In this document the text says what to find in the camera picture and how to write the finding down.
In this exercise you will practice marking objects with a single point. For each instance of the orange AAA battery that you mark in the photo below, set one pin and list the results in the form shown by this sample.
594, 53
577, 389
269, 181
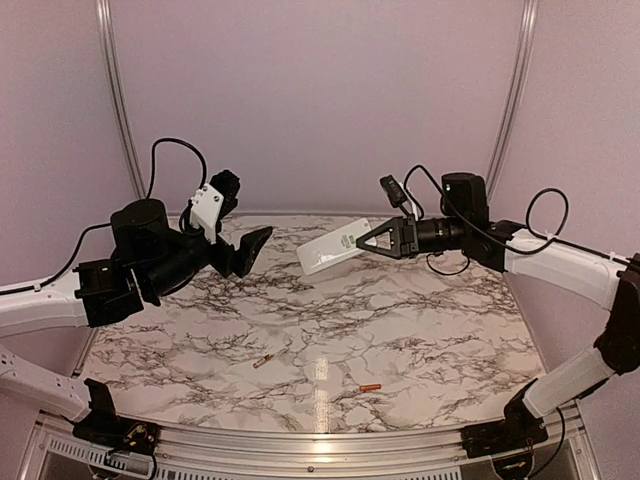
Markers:
370, 387

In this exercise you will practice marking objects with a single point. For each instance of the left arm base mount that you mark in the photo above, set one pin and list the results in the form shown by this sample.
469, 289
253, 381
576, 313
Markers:
104, 426

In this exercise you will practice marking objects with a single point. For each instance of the white remote control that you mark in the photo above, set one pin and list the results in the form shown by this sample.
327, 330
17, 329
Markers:
332, 248

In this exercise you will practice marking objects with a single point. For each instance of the aluminium frame post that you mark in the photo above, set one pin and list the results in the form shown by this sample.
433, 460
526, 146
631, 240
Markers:
108, 44
515, 92

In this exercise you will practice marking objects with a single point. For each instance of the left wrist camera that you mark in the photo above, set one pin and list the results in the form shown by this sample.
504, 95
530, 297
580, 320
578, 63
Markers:
228, 185

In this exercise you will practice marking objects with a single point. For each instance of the left aluminium frame post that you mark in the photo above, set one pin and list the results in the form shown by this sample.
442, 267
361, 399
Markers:
108, 44

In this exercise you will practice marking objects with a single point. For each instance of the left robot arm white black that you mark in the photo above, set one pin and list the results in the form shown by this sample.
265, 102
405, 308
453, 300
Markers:
151, 260

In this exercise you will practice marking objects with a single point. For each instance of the gold AAA battery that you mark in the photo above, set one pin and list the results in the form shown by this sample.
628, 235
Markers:
262, 361

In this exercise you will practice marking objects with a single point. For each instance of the front aluminium frame rail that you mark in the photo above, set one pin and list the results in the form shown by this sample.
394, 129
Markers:
186, 452

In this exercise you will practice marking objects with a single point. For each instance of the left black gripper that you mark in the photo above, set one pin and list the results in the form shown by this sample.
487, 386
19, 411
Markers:
250, 245

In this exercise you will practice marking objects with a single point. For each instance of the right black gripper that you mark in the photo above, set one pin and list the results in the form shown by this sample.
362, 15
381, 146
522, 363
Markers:
404, 237

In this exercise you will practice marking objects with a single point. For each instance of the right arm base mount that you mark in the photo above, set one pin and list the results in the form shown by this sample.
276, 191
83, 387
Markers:
518, 429

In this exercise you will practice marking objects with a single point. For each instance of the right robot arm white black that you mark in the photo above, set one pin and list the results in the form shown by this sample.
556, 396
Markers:
608, 280

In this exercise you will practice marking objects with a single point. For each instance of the right aluminium frame post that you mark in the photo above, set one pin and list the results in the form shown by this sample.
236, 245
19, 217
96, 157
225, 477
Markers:
515, 92

